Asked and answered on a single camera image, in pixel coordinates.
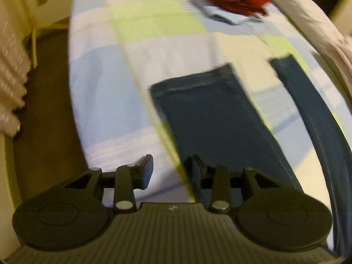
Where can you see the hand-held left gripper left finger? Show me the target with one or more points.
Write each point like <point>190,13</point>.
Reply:
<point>146,172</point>

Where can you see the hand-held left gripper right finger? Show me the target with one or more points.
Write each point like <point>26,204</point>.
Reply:
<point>195,174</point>

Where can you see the dark blue jeans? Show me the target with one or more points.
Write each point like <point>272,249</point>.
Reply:
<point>217,121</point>

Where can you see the checkered bed sheet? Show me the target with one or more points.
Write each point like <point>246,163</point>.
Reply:
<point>110,88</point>

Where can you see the wooden furniture leg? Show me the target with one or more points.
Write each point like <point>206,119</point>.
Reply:
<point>34,46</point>

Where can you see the beige curtain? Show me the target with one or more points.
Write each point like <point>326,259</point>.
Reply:
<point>11,68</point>

